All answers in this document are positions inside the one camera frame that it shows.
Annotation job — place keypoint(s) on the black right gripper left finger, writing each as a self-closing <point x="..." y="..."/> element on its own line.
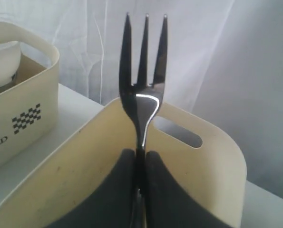
<point x="115" y="203"/>

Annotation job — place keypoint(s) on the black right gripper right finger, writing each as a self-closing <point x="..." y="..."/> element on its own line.
<point x="168" y="205"/>

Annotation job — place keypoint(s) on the steel fork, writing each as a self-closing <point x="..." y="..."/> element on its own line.
<point x="141" y="102"/>

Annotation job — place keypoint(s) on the white plastic bowl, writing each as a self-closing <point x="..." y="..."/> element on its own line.
<point x="10" y="55"/>

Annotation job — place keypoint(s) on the cream bin with triangle mark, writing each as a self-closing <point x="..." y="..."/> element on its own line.
<point x="214" y="175"/>

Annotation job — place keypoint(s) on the cream bin with circle mark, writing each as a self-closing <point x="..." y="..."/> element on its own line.
<point x="29" y="103"/>

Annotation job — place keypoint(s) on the white backdrop curtain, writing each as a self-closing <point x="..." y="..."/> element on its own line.
<point x="225" y="61"/>

